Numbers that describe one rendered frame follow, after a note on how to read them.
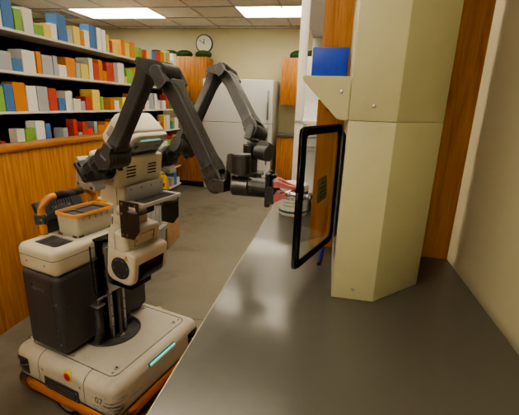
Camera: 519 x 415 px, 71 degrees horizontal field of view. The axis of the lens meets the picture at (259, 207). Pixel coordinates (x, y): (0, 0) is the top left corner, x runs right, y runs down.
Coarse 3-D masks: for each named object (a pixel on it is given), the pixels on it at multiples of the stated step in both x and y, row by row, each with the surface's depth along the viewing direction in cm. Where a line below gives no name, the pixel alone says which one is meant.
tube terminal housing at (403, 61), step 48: (384, 0) 79; (432, 0) 81; (384, 48) 81; (432, 48) 85; (384, 96) 84; (432, 96) 90; (384, 144) 86; (432, 144) 95; (384, 192) 89; (336, 240) 95; (384, 240) 93; (336, 288) 98; (384, 288) 99
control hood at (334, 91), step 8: (304, 80) 86; (312, 80) 86; (320, 80) 85; (328, 80) 85; (336, 80) 85; (344, 80) 84; (352, 80) 84; (312, 88) 86; (320, 88) 86; (328, 88) 85; (336, 88) 85; (344, 88) 85; (320, 96) 86; (328, 96) 86; (336, 96) 86; (344, 96) 85; (328, 104) 86; (336, 104) 86; (344, 104) 86; (336, 112) 86; (344, 112) 86
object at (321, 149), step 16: (320, 144) 104; (336, 144) 115; (320, 160) 106; (320, 176) 108; (304, 192) 99; (320, 192) 110; (304, 208) 101; (320, 208) 113; (304, 224) 103; (320, 224) 115; (304, 240) 105; (320, 240) 118
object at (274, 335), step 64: (256, 256) 124; (256, 320) 87; (320, 320) 88; (384, 320) 89; (448, 320) 90; (192, 384) 67; (256, 384) 68; (320, 384) 68; (384, 384) 69; (448, 384) 69; (512, 384) 70
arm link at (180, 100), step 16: (160, 80) 108; (176, 80) 111; (176, 96) 111; (176, 112) 112; (192, 112) 111; (192, 128) 111; (192, 144) 112; (208, 144) 111; (208, 160) 110; (208, 176) 111
